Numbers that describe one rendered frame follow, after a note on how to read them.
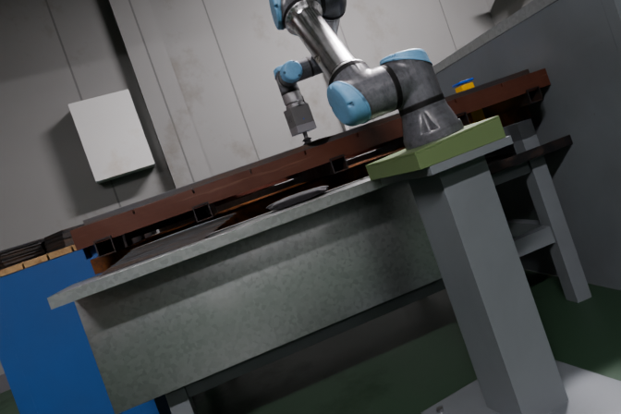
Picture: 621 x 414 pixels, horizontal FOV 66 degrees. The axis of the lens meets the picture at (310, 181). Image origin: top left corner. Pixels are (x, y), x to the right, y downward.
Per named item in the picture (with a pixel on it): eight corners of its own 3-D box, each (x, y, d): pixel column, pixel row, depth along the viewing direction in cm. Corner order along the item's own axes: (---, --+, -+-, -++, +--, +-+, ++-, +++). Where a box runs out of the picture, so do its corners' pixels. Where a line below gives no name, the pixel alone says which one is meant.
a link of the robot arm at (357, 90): (406, 84, 110) (307, -34, 138) (347, 107, 107) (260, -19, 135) (400, 119, 120) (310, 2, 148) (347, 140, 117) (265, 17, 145)
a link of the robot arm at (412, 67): (452, 89, 115) (432, 36, 114) (404, 108, 112) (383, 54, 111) (430, 99, 126) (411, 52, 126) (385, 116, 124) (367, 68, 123)
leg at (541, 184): (566, 299, 174) (506, 126, 173) (579, 293, 176) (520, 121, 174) (578, 303, 169) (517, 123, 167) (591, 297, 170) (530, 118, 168)
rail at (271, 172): (80, 249, 139) (74, 229, 139) (542, 87, 169) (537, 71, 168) (77, 250, 135) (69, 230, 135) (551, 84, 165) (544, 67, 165)
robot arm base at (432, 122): (476, 122, 116) (462, 85, 116) (433, 141, 110) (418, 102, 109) (435, 136, 130) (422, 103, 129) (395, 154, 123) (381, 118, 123)
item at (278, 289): (118, 408, 135) (76, 294, 135) (505, 247, 159) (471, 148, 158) (115, 415, 131) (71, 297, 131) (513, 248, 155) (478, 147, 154)
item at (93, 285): (76, 294, 135) (72, 284, 135) (471, 148, 158) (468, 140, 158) (51, 310, 115) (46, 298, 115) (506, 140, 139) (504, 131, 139)
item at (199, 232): (108, 271, 136) (103, 258, 136) (238, 224, 143) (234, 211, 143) (96, 278, 123) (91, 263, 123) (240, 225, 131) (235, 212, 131)
